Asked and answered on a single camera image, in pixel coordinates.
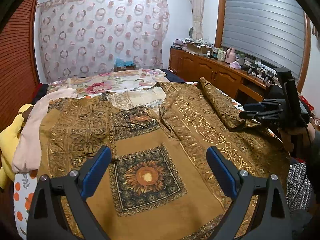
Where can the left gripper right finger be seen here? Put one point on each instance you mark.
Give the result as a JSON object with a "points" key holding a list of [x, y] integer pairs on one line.
{"points": [[271, 217]]}

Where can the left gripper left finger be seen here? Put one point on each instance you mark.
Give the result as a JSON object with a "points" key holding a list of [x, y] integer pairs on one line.
{"points": [[47, 219]]}

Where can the brown gold patterned shirt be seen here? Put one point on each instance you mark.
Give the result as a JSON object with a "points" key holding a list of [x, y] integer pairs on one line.
{"points": [[160, 159]]}

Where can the right hand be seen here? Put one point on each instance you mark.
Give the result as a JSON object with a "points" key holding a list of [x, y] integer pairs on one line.
{"points": [[292, 137]]}

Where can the orange print bed sheet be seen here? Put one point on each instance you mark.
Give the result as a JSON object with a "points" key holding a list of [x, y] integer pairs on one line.
{"points": [[23, 199]]}

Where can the black patterned fabric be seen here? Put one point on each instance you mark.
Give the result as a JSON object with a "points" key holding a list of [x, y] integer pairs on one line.
{"points": [[299, 189]]}

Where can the wooden sideboard cabinet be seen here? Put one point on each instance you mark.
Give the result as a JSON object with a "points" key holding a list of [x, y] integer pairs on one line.
{"points": [[235, 83]]}

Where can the pink folded garment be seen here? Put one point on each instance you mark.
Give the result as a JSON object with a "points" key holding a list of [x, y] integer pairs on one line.
{"points": [[27, 156]]}

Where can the pink tissue pack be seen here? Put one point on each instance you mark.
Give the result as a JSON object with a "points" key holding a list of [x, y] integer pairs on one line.
{"points": [[235, 65]]}

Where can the pink bottle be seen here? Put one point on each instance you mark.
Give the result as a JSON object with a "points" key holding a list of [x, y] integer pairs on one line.
{"points": [[230, 55]]}

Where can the yellow plush toy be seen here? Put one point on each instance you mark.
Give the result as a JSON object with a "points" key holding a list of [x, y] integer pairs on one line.
{"points": [[9, 140]]}

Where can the grey window blind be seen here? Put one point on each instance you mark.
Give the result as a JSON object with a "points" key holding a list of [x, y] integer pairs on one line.
{"points": [[271, 30]]}

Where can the cardboard box with clutter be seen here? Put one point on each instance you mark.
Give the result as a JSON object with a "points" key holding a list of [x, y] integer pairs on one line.
{"points": [[195, 47]]}

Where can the floral quilt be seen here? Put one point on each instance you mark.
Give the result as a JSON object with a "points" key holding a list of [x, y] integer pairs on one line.
{"points": [[123, 80]]}

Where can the wooden louvered wardrobe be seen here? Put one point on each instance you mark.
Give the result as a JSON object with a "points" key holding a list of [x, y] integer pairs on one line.
{"points": [[19, 75]]}

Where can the beige side curtain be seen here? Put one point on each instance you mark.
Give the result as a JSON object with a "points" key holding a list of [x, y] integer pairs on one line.
{"points": [[197, 13]]}

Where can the blue item on box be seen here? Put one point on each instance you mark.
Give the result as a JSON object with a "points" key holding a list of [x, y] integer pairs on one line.
{"points": [[121, 65]]}

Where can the circle pattern lace curtain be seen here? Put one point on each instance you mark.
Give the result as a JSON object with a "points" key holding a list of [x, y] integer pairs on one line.
{"points": [[82, 38]]}

